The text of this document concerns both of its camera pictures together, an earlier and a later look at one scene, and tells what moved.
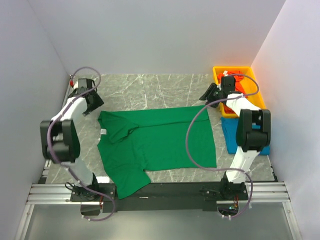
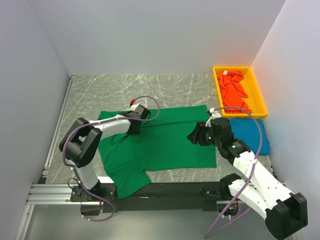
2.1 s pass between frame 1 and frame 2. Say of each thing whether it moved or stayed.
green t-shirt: stayed
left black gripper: moved
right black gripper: moved
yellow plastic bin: stayed
